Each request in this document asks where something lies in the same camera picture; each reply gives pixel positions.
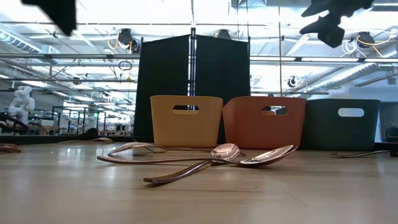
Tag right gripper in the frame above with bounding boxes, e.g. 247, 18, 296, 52
299, 0, 376, 49

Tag long silver spoon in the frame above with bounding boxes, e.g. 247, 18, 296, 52
96, 144, 299, 169

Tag thin vertical pole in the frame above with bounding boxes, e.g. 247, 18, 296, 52
277, 6, 284, 97

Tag white robot figure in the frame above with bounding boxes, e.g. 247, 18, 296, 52
7, 85, 36, 125

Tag teal plastic bin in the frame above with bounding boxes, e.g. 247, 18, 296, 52
300, 98, 381, 152

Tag black folding partition screen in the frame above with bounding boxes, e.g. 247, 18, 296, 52
133, 27, 251, 144

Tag orange plastic bin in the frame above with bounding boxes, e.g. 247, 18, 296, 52
222, 96, 307, 151

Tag yellow plastic bin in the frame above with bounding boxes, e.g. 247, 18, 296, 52
150, 95, 224, 149

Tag grey overhead rail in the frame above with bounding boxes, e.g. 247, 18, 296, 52
0, 52, 398, 68

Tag silver ventilation duct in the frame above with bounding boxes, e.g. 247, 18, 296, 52
306, 62, 398, 91

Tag black metal table frame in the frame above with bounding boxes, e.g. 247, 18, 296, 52
0, 133, 398, 153

